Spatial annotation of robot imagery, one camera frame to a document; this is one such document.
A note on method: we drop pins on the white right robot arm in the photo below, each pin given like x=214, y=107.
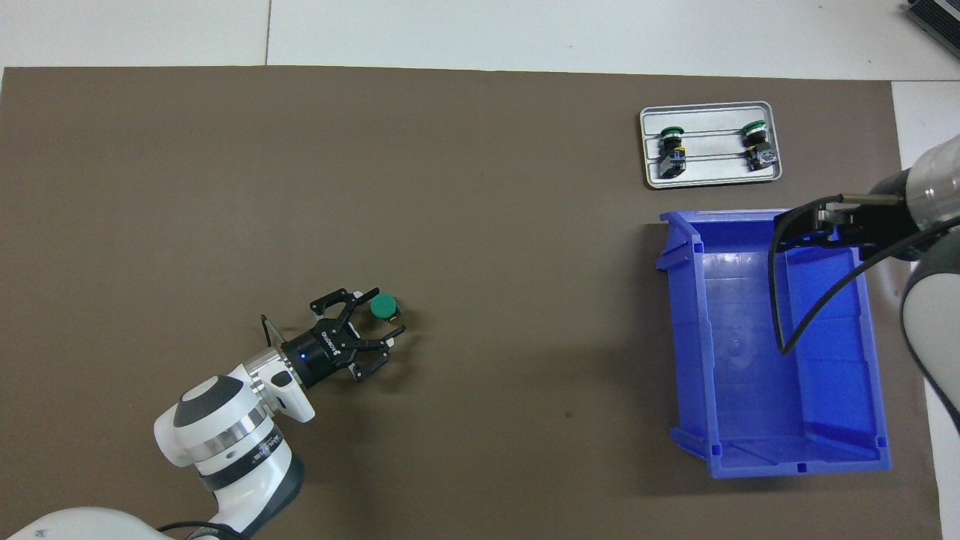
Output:
x=934, y=187

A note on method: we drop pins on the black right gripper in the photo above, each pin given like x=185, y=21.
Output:
x=881, y=221

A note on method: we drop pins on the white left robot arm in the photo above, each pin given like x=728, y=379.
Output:
x=217, y=435

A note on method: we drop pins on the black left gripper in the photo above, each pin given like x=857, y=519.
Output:
x=319, y=356

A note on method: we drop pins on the green push button switch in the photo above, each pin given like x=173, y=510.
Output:
x=759, y=154
x=670, y=163
x=383, y=305

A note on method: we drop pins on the blue plastic storage bin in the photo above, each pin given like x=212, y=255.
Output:
x=742, y=375

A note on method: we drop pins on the grey metal tray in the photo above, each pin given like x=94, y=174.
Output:
x=712, y=161

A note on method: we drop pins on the brown table mat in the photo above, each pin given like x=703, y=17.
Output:
x=487, y=225

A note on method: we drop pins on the black finned device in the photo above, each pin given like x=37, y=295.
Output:
x=937, y=16

